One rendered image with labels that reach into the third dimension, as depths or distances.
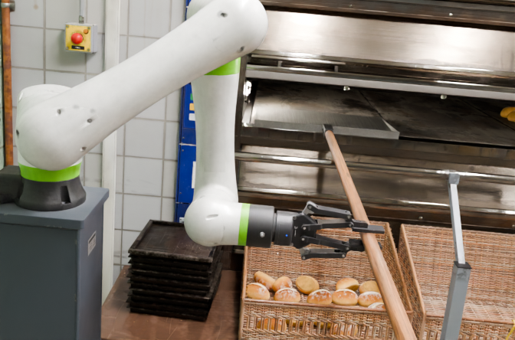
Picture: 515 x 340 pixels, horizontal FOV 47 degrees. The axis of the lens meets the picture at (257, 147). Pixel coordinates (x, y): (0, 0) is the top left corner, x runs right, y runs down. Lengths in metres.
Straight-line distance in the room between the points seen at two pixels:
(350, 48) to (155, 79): 1.22
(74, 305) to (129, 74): 0.52
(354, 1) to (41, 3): 1.13
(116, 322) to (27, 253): 0.82
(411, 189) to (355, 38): 0.62
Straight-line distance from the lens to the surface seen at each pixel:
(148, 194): 2.39
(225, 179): 1.39
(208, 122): 1.34
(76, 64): 2.34
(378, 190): 2.35
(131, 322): 2.11
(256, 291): 2.22
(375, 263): 1.20
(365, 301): 2.28
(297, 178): 2.31
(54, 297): 1.37
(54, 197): 1.31
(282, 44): 2.21
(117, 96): 1.11
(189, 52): 1.12
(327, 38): 2.23
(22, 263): 1.36
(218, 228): 1.28
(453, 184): 2.00
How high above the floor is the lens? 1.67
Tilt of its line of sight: 15 degrees down
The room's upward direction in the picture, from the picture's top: 5 degrees clockwise
